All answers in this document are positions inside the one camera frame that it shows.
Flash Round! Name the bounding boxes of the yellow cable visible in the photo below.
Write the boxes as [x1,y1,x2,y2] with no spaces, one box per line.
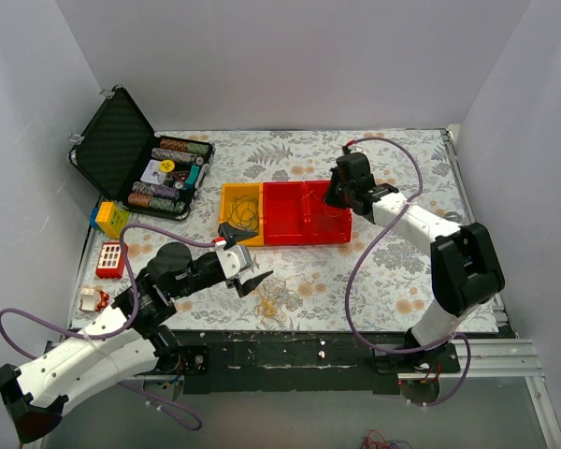
[256,289,294,324]

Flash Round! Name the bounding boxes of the yellow plastic bin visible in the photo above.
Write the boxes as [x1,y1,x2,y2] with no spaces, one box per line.
[219,182,265,247]

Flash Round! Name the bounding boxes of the thin orange cable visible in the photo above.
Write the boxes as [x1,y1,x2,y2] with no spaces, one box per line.
[301,191,345,233]

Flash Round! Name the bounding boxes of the red double plastic bin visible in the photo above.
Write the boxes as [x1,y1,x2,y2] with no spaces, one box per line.
[263,181,352,246]

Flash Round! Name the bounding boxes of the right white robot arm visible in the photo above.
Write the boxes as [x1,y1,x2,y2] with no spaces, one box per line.
[324,152,505,372]

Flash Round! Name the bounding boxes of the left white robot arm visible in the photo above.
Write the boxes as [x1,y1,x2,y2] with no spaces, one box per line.
[0,222,266,444]

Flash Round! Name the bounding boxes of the floral table mat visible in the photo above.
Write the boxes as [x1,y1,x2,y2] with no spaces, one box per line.
[72,129,501,332]

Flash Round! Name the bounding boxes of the yellow blue toy block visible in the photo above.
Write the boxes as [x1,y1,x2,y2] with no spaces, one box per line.
[90,201,130,239]

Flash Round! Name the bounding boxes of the small red white toy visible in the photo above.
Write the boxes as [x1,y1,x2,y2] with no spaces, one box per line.
[79,287,109,312]

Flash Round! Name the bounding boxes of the black microphone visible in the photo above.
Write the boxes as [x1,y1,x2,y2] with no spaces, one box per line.
[444,211,463,224]

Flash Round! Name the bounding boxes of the black poker chip case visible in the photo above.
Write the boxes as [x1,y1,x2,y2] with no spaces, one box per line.
[68,85,215,222]

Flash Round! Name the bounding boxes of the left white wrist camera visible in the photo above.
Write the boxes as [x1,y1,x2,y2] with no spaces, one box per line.
[213,237,253,280]

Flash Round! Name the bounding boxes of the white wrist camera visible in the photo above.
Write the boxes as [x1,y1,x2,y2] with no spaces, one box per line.
[213,237,253,280]
[341,139,367,155]

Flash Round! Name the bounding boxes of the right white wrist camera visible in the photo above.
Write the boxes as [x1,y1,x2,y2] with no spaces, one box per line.
[341,139,367,155]

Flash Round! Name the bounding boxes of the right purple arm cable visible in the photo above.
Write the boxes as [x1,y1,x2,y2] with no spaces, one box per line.
[344,137,472,407]

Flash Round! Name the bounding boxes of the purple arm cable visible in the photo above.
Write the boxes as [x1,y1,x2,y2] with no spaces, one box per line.
[0,223,228,430]
[344,137,472,407]

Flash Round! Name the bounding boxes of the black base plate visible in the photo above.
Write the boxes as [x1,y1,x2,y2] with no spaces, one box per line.
[134,330,464,395]

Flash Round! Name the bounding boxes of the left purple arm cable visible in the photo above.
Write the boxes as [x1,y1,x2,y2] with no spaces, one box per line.
[0,223,228,430]

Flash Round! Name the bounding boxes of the red blue loose wires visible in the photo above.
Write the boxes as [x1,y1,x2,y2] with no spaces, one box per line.
[362,428,412,449]

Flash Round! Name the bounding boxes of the aluminium frame rail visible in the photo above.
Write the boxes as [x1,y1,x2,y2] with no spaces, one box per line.
[396,339,543,380]

